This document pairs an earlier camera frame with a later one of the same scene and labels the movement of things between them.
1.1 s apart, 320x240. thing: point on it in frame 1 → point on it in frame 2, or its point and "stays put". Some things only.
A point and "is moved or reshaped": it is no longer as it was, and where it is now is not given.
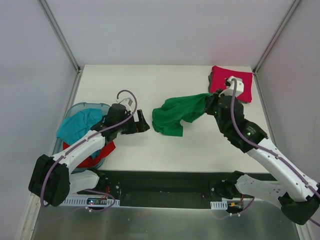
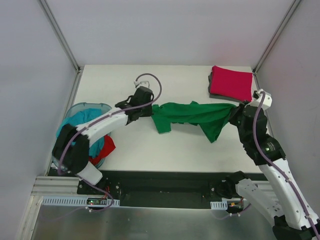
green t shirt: x=168 y=115 is moved or reshaped
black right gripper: x=211 y=101 → x=236 y=114
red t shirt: x=108 y=147 stays put
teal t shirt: x=78 y=124 stays put
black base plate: x=166 y=189 stays put
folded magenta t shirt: x=218 y=75 stays put
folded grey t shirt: x=209 y=88 stays put
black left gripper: x=133 y=123 → x=147 y=110
